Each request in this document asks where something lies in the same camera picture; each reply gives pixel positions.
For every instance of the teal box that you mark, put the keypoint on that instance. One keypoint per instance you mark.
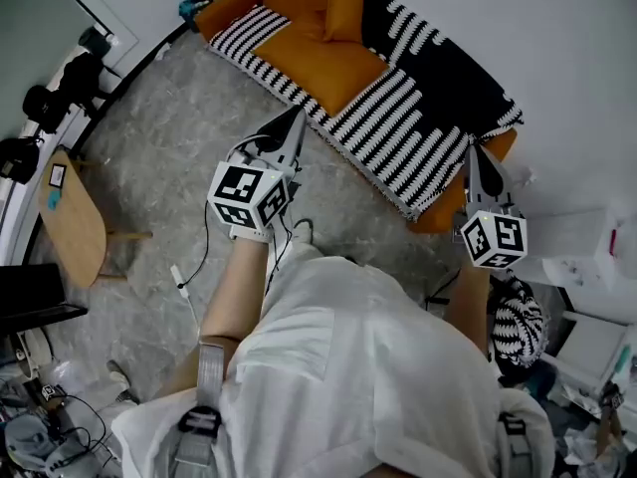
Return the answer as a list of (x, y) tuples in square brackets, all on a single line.
[(194, 5)]

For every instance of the black white striped pillow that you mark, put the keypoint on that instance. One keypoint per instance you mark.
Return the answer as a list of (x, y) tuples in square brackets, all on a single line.
[(517, 326)]

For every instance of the person's left forearm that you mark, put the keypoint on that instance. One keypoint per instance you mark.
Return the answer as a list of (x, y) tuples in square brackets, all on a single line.
[(234, 292)]

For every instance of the black white striped blanket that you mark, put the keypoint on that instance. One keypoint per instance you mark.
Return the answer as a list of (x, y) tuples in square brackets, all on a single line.
[(438, 82)]

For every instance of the dark green cylinder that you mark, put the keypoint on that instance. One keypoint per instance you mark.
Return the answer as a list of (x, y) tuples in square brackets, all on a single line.
[(94, 41)]

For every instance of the large orange cushion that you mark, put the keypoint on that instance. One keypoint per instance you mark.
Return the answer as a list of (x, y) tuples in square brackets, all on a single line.
[(323, 68)]

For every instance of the orange sofa with backrest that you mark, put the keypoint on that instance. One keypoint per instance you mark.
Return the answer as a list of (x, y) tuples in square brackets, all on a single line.
[(226, 8)]

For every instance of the grey shoe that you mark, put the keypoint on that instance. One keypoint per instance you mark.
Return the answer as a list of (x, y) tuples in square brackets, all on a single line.
[(121, 381)]

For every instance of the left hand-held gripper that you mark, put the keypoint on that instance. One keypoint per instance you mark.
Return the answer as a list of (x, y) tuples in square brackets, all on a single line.
[(239, 192)]

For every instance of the small blue object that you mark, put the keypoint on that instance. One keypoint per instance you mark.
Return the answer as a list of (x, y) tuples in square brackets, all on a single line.
[(54, 200)]

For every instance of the white shelf unit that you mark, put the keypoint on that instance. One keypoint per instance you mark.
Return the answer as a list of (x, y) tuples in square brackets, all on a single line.
[(592, 349)]

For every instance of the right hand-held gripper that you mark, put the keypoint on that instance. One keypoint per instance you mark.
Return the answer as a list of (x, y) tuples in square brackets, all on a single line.
[(495, 239)]

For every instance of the person's white clothing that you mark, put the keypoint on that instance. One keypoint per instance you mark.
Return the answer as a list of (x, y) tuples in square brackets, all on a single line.
[(358, 376)]

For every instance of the white box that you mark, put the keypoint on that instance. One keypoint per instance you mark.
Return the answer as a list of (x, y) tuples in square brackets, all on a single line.
[(572, 249)]

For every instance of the oval wooden side table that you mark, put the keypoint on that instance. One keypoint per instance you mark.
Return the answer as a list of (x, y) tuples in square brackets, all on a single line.
[(74, 227)]

